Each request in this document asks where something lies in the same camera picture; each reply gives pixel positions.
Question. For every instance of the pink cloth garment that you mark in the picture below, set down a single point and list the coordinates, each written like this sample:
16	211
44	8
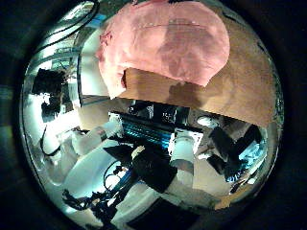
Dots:
166	41

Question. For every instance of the computer rack with blue lights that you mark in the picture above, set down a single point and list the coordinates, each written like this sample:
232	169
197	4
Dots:
144	131

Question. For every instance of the black fabric cover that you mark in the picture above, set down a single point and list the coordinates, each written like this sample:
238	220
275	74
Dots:
150	166

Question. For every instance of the black office chair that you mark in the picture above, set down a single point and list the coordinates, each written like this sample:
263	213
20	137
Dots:
230	150

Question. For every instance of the black camera on stand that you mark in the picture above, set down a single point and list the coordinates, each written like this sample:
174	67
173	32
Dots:
48	84

